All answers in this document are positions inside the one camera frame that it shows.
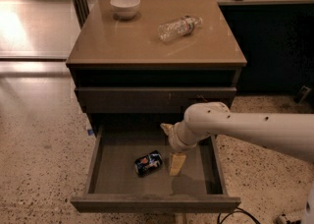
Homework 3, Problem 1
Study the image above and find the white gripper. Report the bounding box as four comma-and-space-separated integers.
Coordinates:
160, 121, 199, 176

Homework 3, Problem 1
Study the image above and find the blue pepsi can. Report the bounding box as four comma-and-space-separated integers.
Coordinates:
134, 150, 163, 177

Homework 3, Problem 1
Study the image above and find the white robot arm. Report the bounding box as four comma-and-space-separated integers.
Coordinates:
161, 102, 314, 163

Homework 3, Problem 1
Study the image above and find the open middle drawer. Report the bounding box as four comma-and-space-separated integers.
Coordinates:
71, 127, 240, 213

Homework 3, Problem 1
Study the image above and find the closed top drawer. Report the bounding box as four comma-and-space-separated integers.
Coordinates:
75, 87, 236, 114

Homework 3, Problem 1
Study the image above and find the brown drawer cabinet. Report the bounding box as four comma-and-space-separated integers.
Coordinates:
66, 0, 248, 214

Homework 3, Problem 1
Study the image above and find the blue tape piece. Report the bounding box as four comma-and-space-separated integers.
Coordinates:
87, 129, 94, 136

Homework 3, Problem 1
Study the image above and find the clear plastic water bottle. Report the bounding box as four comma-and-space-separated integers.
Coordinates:
157, 15, 203, 43

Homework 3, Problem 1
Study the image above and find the white power strip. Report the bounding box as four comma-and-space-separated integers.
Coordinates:
276, 214, 301, 224

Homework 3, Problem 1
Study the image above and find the small black floor object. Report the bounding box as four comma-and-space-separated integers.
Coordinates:
294, 85, 312, 103

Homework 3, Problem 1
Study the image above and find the white ceramic bowl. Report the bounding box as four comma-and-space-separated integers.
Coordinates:
110, 0, 140, 20

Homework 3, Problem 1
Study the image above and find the black floor cable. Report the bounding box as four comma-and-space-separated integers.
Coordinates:
217, 207, 262, 224

